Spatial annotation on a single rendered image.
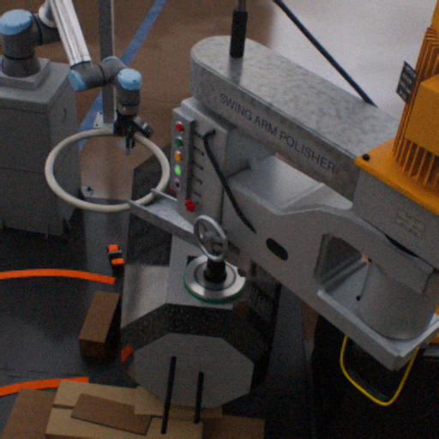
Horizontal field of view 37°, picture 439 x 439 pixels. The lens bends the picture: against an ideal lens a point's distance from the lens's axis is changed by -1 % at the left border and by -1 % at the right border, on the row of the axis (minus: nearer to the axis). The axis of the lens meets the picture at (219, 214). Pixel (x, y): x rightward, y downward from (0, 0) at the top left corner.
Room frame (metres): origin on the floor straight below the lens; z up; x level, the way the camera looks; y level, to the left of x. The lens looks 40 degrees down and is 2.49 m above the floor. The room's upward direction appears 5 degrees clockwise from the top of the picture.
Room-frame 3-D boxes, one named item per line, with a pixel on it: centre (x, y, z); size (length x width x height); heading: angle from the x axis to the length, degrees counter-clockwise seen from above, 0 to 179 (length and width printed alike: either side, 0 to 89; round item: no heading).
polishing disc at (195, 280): (1.63, -0.01, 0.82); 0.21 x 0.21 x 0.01
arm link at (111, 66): (2.39, 0.48, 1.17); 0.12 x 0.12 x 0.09; 37
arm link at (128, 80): (2.31, 0.40, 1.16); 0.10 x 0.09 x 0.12; 37
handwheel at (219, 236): (1.46, -0.01, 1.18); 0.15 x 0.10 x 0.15; 45
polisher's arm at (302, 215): (1.35, -0.27, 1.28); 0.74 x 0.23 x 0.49; 45
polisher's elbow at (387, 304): (1.17, -0.47, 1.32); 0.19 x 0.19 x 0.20
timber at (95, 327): (1.99, 0.50, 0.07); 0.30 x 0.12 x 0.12; 176
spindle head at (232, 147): (1.58, -0.06, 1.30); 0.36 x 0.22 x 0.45; 45
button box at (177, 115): (1.60, 0.12, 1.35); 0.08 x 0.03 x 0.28; 45
